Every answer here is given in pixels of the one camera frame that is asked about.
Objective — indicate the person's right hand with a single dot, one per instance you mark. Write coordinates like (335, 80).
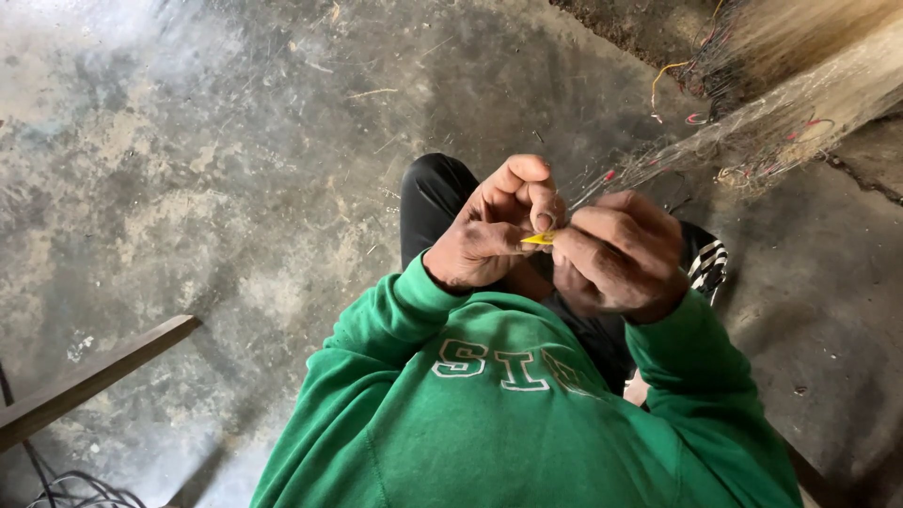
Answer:
(621, 264)

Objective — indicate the person's left hand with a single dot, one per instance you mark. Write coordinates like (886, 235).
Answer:
(469, 243)

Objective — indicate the person's right fingers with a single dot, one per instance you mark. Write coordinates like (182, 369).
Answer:
(612, 226)

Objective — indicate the small yellow plastic piece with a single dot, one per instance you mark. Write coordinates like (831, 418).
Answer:
(540, 238)

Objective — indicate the black white-striped trousers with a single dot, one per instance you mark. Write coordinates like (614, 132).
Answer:
(430, 201)

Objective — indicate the green hooded sweatshirt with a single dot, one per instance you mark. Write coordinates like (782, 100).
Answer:
(487, 430)

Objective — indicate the dusty wooden beam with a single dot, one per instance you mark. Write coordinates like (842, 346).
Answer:
(811, 84)

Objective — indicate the brown wooden plank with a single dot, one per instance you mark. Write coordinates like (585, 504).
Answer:
(92, 377)

